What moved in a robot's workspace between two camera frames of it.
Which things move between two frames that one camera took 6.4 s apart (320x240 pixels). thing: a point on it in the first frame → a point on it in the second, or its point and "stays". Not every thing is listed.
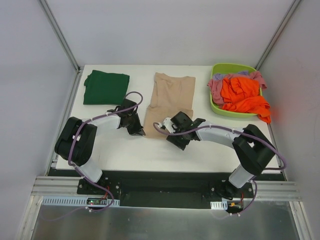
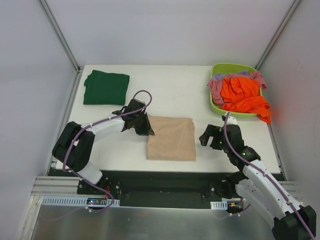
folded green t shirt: [102, 87] stays
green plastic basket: [228, 68] stays
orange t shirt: [241, 94] stays
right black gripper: [178, 140] → [215, 139]
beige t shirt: [172, 94] → [174, 139]
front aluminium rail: [278, 190] stays
